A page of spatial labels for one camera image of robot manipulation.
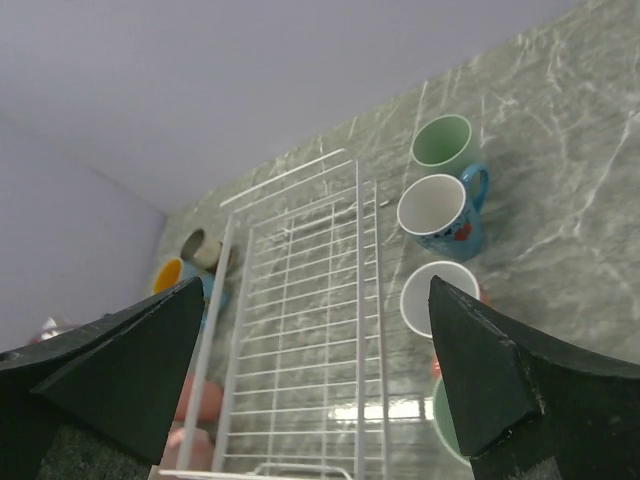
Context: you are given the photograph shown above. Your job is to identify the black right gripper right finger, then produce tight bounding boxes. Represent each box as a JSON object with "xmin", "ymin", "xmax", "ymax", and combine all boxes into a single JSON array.
[{"xmin": 428, "ymin": 276, "xmax": 639, "ymax": 479}]

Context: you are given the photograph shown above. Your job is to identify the blue mug orange inside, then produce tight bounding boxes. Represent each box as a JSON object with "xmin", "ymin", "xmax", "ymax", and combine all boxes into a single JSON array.
[{"xmin": 152, "ymin": 257, "xmax": 215, "ymax": 304}]

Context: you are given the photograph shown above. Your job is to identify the pale green tumbler cup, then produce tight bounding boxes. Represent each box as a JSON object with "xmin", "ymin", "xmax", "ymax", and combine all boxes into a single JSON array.
[{"xmin": 432, "ymin": 377, "xmax": 471, "ymax": 468}]

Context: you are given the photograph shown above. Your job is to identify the salmon tumbler cup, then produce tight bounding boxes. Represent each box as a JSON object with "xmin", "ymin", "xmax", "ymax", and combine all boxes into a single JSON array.
[{"xmin": 173, "ymin": 374, "xmax": 224, "ymax": 423}]

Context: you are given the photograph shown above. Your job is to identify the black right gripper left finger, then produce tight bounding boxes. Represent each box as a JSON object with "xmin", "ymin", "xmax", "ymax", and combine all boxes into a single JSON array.
[{"xmin": 1, "ymin": 279, "xmax": 204, "ymax": 479}]

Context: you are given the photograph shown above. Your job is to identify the salmon mug white inside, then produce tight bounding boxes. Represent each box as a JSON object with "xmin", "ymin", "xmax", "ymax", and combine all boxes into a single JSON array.
[{"xmin": 400, "ymin": 260, "xmax": 490, "ymax": 340}]

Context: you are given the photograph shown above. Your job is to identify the pink mug white inside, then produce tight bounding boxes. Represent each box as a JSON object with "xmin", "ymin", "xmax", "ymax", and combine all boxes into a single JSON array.
[{"xmin": 159, "ymin": 427, "xmax": 214, "ymax": 471}]

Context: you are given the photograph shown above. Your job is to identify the blue patterned mug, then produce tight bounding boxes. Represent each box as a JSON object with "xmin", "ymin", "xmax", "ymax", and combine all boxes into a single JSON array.
[{"xmin": 396, "ymin": 164, "xmax": 490, "ymax": 262}]

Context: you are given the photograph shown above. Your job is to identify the light green cup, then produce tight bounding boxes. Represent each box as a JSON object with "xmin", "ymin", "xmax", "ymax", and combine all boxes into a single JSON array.
[{"xmin": 411, "ymin": 114, "xmax": 485, "ymax": 177}]

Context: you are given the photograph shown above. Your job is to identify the white wire dish rack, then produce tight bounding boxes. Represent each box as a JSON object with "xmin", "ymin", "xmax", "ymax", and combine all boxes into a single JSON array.
[{"xmin": 154, "ymin": 148, "xmax": 391, "ymax": 479}]

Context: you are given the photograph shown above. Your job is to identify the steel cup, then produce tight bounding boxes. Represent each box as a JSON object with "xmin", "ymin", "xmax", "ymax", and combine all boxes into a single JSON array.
[{"xmin": 180, "ymin": 228, "xmax": 223, "ymax": 273}]

